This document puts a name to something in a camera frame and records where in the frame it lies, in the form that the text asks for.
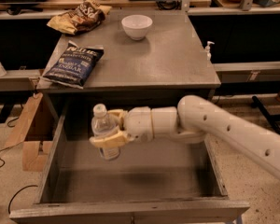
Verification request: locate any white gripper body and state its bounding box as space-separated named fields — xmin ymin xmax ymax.
xmin=124 ymin=106 xmax=153 ymax=142

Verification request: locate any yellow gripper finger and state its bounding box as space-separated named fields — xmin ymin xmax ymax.
xmin=90 ymin=131 xmax=130 ymax=148
xmin=108 ymin=109 xmax=128 ymax=130

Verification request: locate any clear plastic water bottle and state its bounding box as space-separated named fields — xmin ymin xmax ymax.
xmin=91 ymin=104 xmax=120 ymax=161

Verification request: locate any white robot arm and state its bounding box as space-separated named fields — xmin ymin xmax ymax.
xmin=90 ymin=95 xmax=280 ymax=180

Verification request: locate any open grey drawer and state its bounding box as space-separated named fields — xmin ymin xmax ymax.
xmin=10 ymin=98 xmax=249 ymax=224

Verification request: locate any grey cabinet counter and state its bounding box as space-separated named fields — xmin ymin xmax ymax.
xmin=37 ymin=9 xmax=220 ymax=103

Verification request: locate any white pump dispenser bottle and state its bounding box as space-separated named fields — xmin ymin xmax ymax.
xmin=204 ymin=41 xmax=215 ymax=61

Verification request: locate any blue chip bag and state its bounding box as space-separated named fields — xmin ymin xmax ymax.
xmin=43 ymin=41 xmax=105 ymax=89

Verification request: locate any cardboard box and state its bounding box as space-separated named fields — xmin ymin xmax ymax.
xmin=5 ymin=93 xmax=54 ymax=172

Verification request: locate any white ceramic bowl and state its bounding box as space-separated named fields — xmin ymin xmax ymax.
xmin=121 ymin=15 xmax=153 ymax=40

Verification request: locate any brown yellow chip bag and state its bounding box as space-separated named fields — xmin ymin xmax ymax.
xmin=47 ymin=0 xmax=111 ymax=35

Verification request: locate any black metal stand base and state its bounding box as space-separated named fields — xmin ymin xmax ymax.
xmin=251 ymin=96 xmax=280 ymax=134

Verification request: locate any black floor cable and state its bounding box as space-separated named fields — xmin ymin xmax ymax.
xmin=0 ymin=115 xmax=39 ymax=215

